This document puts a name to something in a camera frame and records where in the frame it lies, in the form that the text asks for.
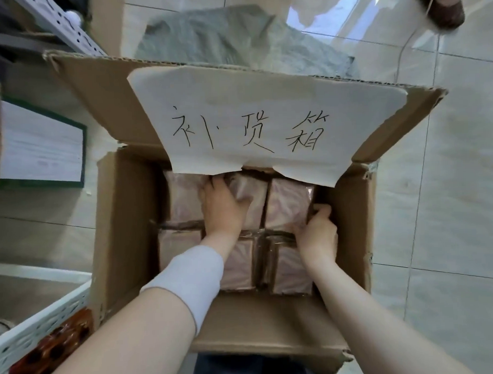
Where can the person's right hand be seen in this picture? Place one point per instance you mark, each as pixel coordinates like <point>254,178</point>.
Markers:
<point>321,234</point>

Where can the person's left hand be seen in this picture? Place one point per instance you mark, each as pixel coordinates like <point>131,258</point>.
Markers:
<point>223,210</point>

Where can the purple swirl bread packet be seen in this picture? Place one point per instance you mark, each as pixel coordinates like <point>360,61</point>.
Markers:
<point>287,203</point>
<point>252,192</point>

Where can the pile of bread packets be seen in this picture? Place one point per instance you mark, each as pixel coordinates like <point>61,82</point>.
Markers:
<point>182,195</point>

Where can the brown cardboard box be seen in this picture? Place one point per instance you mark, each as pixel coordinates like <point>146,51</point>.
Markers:
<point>122,221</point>

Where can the white metal shelf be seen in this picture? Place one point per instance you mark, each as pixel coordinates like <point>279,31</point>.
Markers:
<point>45,317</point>

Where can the person's left forearm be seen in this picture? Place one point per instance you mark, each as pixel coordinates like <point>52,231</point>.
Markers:
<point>127,342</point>

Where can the person's right forearm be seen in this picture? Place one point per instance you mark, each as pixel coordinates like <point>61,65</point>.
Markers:
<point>376,325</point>

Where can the person's blue jeans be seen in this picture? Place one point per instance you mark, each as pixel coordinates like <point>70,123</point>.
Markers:
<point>245,370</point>

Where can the white arm sleeve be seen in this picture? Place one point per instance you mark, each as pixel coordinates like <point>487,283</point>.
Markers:
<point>185,280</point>

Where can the white handwritten paper sheet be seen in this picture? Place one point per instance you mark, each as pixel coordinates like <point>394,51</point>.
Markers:
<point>268,103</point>

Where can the grey green woven sack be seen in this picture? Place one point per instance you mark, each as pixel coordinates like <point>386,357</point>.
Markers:
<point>233,36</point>

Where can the green clipboard with paper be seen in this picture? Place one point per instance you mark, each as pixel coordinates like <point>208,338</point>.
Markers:
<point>39,143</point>

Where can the orange packet with dark pieces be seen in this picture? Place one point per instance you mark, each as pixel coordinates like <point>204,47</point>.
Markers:
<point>54,345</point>

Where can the brown bottle carton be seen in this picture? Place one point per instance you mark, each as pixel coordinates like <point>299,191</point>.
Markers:
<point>107,20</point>

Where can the clear white capped bottle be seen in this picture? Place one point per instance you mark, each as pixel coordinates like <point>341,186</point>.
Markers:
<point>73,16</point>

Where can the round metal pot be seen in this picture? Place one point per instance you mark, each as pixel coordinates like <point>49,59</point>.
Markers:
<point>0,328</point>

